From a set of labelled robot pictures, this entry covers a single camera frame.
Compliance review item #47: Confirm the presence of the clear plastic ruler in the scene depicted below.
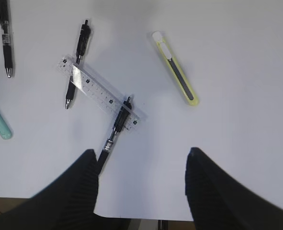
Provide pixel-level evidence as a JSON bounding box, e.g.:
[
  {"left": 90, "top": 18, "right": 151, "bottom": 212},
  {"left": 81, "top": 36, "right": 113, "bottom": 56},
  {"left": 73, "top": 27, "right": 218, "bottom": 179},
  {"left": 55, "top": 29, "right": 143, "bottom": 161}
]
[{"left": 57, "top": 55, "right": 141, "bottom": 130}]

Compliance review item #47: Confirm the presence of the yellow utility knife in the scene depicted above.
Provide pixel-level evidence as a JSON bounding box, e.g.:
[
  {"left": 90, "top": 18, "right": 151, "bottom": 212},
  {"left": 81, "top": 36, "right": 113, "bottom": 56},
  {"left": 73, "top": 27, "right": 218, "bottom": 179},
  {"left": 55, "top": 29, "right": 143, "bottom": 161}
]
[{"left": 152, "top": 31, "right": 199, "bottom": 106}]

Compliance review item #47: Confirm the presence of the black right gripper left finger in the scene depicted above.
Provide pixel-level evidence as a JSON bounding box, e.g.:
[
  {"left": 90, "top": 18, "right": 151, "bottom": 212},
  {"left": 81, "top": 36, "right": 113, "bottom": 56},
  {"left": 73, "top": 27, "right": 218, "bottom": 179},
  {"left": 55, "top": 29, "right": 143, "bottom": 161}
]
[{"left": 0, "top": 149, "right": 131, "bottom": 230}]

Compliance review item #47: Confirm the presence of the black pen near holder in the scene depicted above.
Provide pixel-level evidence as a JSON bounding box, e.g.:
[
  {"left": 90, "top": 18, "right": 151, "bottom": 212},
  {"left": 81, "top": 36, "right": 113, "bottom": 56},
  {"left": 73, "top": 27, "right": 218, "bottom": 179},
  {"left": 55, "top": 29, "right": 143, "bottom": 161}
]
[{"left": 0, "top": 0, "right": 14, "bottom": 78}]

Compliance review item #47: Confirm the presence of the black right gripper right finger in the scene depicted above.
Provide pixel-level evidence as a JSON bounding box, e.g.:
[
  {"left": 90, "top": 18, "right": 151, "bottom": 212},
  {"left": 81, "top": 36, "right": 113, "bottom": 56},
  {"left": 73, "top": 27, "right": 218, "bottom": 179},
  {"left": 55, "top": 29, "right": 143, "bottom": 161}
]
[{"left": 185, "top": 147, "right": 283, "bottom": 230}]

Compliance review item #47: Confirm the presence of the black pen under ruler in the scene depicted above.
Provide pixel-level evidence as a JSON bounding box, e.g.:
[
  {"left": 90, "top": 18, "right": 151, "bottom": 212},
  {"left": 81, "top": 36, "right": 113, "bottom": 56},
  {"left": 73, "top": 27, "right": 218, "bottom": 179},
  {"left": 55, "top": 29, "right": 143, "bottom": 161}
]
[{"left": 65, "top": 19, "right": 91, "bottom": 109}]

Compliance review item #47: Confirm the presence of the black pen over ruler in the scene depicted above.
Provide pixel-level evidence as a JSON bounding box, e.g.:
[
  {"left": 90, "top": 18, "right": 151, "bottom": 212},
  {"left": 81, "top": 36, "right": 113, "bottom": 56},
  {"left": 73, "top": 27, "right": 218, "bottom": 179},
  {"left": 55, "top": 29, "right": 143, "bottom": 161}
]
[{"left": 97, "top": 96, "right": 132, "bottom": 174}]

